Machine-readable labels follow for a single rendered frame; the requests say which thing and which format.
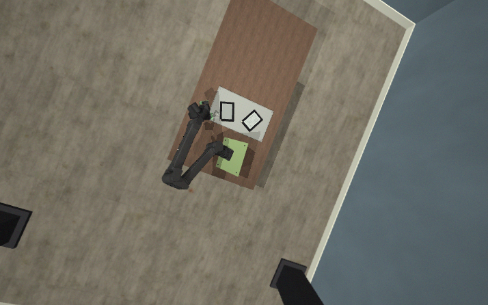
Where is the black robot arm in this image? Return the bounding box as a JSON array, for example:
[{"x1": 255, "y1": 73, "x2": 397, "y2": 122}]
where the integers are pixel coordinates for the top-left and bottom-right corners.
[{"x1": 162, "y1": 102, "x2": 234, "y2": 189}]

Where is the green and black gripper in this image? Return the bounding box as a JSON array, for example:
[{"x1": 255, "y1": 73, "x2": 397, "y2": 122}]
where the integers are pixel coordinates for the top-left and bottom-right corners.
[{"x1": 199, "y1": 101, "x2": 213, "y2": 120}]

